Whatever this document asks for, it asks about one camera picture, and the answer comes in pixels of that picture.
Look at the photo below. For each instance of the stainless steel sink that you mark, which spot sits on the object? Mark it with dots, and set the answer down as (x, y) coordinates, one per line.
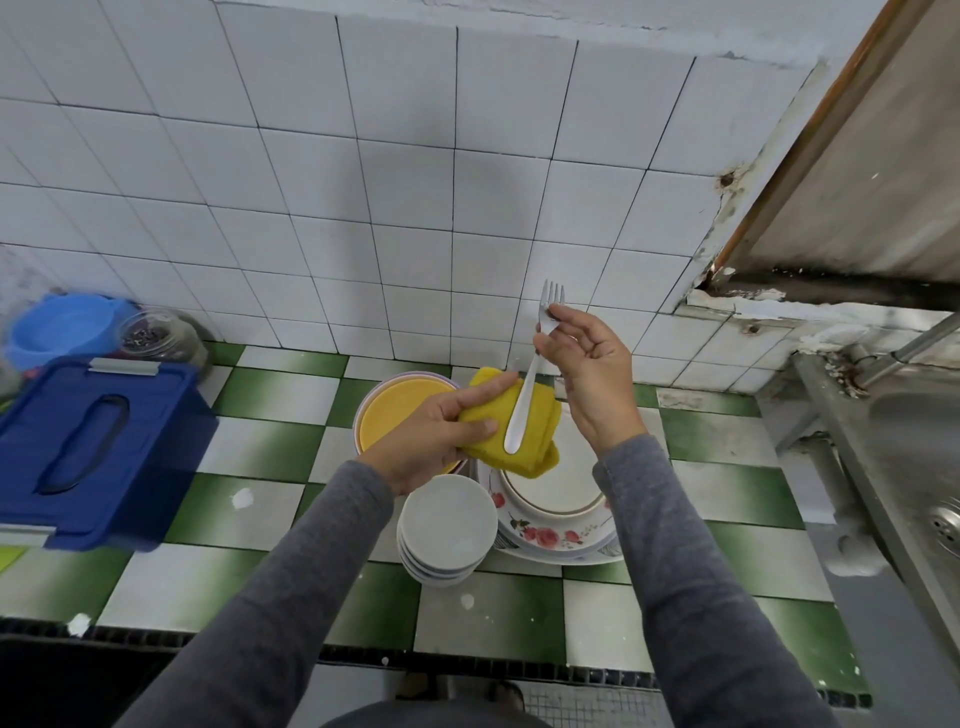
(908, 465)

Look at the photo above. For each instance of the clear plastic bag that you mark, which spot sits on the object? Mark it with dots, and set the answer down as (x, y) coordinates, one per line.
(12, 300)

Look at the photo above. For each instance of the silver fork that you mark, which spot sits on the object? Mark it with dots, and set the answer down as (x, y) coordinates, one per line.
(522, 413)

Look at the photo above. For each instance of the stack of small white bowls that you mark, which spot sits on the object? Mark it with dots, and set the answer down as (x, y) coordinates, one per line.
(447, 522)

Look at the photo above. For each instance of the person's black shoe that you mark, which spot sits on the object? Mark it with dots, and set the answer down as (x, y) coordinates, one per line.
(420, 690)
(507, 698)

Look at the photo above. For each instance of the lime green plastic bowl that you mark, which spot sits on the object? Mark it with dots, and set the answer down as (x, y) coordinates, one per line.
(9, 555)

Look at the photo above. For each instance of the blue plastic box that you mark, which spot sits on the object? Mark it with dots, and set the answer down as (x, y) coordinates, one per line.
(90, 450)

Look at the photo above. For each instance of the metal faucet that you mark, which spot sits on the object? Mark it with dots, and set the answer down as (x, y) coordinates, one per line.
(912, 357)

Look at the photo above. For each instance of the glass jar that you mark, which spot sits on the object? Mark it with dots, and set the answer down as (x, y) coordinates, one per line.
(162, 336)

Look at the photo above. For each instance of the person's left hand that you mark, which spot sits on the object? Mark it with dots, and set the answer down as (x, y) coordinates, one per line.
(420, 438)

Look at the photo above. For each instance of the person's right forearm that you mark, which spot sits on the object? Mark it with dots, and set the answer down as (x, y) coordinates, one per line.
(713, 615)

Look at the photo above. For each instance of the blue plastic bowl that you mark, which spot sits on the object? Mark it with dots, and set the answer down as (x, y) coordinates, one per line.
(68, 326)

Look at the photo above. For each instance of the person's right hand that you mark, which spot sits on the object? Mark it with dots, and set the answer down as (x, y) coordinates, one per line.
(597, 383)

